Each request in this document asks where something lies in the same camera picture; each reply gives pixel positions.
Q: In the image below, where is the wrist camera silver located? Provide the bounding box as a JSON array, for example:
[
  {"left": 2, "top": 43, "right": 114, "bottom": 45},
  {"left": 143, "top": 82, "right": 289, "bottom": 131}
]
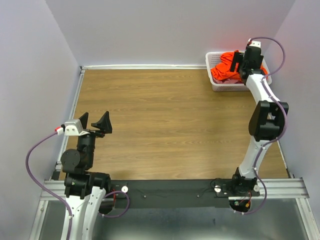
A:
[
  {"left": 55, "top": 119, "right": 89, "bottom": 137},
  {"left": 247, "top": 38, "right": 261, "bottom": 48}
]

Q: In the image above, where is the orange t shirt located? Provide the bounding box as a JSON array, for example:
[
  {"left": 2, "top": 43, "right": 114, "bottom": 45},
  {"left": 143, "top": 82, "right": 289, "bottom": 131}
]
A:
[{"left": 211, "top": 51, "right": 268, "bottom": 84}]

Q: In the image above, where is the pink t shirt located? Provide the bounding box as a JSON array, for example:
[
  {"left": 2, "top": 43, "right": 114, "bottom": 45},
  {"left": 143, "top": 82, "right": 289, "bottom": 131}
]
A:
[{"left": 213, "top": 78, "right": 242, "bottom": 85}]

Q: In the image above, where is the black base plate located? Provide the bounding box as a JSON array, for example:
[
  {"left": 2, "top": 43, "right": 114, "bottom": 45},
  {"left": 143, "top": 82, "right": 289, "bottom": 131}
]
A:
[{"left": 92, "top": 177, "right": 261, "bottom": 215}]

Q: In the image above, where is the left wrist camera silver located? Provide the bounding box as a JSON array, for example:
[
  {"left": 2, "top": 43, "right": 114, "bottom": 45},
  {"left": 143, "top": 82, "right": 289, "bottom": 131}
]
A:
[{"left": 55, "top": 119, "right": 89, "bottom": 137}]

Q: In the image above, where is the white plastic basket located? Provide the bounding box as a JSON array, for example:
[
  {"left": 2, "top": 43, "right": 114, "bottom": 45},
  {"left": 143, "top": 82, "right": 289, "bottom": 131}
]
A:
[{"left": 205, "top": 51, "right": 273, "bottom": 92}]

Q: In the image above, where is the aluminium front rail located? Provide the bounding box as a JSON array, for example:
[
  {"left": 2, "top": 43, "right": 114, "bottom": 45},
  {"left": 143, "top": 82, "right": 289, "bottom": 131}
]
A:
[{"left": 39, "top": 177, "right": 311, "bottom": 202}]

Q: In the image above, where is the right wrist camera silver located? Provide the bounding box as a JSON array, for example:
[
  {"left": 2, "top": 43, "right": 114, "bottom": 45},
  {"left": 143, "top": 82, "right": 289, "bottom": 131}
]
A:
[{"left": 247, "top": 38, "right": 261, "bottom": 48}]

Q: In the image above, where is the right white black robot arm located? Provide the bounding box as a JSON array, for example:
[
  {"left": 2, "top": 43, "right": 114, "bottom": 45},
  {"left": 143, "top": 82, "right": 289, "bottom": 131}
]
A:
[{"left": 230, "top": 41, "right": 289, "bottom": 196}]

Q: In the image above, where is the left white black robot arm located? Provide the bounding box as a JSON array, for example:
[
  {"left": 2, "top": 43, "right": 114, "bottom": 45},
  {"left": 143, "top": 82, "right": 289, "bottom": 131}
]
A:
[{"left": 60, "top": 111, "right": 113, "bottom": 240}]

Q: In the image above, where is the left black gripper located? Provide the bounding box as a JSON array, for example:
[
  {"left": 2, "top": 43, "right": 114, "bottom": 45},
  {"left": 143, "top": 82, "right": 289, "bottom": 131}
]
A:
[{"left": 77, "top": 110, "right": 112, "bottom": 168}]

